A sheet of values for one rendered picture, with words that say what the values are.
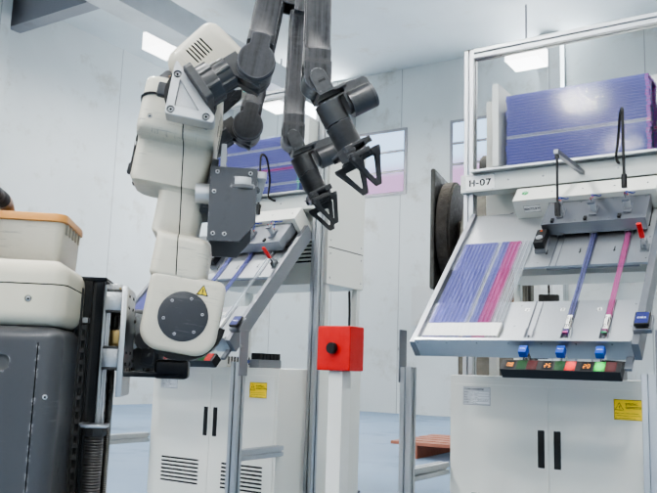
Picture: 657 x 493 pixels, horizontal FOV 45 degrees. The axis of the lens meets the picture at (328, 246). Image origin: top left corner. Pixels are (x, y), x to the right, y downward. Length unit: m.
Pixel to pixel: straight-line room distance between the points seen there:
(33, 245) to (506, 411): 1.68
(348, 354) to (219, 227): 1.25
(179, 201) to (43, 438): 0.57
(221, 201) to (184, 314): 0.25
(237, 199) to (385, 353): 10.41
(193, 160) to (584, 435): 1.56
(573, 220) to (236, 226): 1.42
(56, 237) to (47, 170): 9.71
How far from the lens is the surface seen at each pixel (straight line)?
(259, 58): 1.63
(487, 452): 2.80
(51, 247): 1.72
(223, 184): 1.69
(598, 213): 2.78
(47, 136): 11.51
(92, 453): 1.67
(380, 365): 12.06
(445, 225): 7.25
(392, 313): 12.00
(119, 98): 12.53
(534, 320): 2.50
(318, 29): 1.70
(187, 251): 1.69
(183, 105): 1.63
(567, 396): 2.70
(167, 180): 1.75
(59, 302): 1.55
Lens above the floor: 0.63
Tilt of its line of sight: 9 degrees up
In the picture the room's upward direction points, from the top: 2 degrees clockwise
